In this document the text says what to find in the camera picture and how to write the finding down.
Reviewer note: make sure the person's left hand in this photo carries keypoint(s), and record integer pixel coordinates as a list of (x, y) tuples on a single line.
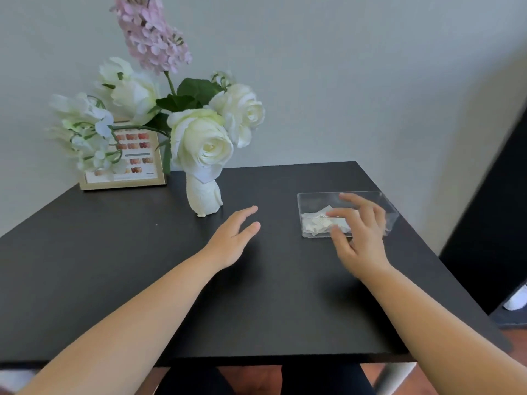
[(230, 246)]

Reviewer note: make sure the person's right hand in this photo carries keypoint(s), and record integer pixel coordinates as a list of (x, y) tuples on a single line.
[(368, 246)]

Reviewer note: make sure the clear plastic box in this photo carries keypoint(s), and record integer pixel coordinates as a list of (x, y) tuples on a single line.
[(391, 218)]

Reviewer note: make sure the white owl-shaped vase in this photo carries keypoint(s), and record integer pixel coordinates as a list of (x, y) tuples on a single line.
[(203, 199)]

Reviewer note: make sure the large white rose flower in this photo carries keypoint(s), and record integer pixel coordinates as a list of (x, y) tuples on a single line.
[(201, 143)]

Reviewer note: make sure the gold framed nail colour chart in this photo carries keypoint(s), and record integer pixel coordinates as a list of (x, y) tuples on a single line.
[(140, 176)]

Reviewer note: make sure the half-closed white rose flower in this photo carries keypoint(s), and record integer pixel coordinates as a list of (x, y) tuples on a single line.
[(131, 94)]

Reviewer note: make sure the white hydrangea flower spray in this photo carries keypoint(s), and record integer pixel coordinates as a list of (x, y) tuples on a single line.
[(88, 131)]

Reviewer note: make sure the pink lilac flower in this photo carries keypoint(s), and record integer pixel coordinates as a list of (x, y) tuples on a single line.
[(152, 36)]

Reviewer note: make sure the person's left forearm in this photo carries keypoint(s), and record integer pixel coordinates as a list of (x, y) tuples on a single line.
[(123, 333)]

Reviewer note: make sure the person's right forearm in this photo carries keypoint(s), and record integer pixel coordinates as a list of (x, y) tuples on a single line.
[(444, 341)]

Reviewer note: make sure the person's black trousers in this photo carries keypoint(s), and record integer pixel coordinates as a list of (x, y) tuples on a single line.
[(185, 382)]

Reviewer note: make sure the dark furniture panel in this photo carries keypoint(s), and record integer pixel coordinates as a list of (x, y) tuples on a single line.
[(486, 222)]

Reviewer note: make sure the white desk leg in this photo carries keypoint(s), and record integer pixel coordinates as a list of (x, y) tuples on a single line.
[(395, 380)]

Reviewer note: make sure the white sneaker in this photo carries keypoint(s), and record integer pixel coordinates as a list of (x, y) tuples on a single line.
[(516, 300)]

